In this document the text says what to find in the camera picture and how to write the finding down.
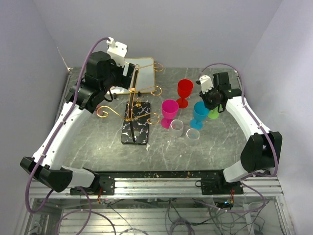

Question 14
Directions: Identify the blue plastic wine glass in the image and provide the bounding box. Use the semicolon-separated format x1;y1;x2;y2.
190;101;210;130

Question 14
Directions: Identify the red plastic wine glass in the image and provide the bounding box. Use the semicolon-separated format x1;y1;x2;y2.
177;79;194;109

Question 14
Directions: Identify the gold wine glass rack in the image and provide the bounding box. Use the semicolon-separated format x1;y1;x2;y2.
96;63;164;145

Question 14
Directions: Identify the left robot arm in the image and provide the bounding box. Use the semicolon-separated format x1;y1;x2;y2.
21;50;134;194

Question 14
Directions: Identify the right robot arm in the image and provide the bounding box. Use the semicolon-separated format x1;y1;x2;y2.
195;72;283;195

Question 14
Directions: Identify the green plastic wine glass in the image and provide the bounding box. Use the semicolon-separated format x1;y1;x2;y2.
208;107;220;119

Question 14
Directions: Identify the pink plastic wine glass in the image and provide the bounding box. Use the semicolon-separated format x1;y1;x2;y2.
161;99;179;129

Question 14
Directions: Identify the gold framed mirror tray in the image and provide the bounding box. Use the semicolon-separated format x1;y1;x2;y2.
123;57;156;93

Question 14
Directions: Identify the clear glass cup right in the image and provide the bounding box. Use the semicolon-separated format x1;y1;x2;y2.
184;128;200;146

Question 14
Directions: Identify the clear glass cup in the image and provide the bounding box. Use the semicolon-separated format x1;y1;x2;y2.
184;128;200;146
169;119;184;138

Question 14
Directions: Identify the clear glass cup left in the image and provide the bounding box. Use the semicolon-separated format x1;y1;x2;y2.
169;119;184;138

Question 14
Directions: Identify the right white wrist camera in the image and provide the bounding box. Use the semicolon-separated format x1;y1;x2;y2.
196;75;214;94

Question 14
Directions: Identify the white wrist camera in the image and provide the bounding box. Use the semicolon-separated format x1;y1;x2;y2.
196;75;214;94
107;37;128;68

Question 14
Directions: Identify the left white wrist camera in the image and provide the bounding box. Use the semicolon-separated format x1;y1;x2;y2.
107;37;128;68

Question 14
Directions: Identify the aluminium mounting rail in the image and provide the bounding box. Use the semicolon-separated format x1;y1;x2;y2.
26;171;284;199

